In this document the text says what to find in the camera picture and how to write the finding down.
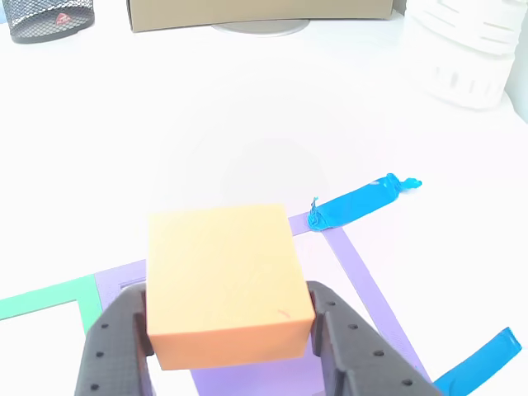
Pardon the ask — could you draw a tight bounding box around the orange square block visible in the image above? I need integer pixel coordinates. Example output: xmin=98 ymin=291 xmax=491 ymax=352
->
xmin=146 ymin=203 xmax=317 ymax=371

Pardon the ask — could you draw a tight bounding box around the black mesh bin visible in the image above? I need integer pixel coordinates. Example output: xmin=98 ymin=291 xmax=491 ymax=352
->
xmin=6 ymin=0 xmax=96 ymax=45

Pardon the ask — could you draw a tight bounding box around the brown cardboard box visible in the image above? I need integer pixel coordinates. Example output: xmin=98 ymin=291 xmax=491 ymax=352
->
xmin=125 ymin=0 xmax=398 ymax=33

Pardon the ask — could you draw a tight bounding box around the blue tape strip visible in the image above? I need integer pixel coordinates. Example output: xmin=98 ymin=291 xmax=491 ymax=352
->
xmin=432 ymin=327 xmax=524 ymax=396
xmin=307 ymin=172 xmax=424 ymax=233

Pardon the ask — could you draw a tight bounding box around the green square frame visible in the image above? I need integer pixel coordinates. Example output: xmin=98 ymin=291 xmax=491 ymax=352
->
xmin=0 ymin=274 xmax=103 ymax=337

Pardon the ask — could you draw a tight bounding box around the purple square block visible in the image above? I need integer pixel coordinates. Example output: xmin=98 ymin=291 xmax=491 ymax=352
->
xmin=189 ymin=352 xmax=327 ymax=396

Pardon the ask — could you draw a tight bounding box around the white ribbed appliance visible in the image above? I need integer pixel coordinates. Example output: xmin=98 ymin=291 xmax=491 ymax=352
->
xmin=402 ymin=0 xmax=519 ymax=111

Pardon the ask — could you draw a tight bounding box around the purple square frame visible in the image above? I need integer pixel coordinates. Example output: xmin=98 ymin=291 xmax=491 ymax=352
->
xmin=93 ymin=212 xmax=434 ymax=396

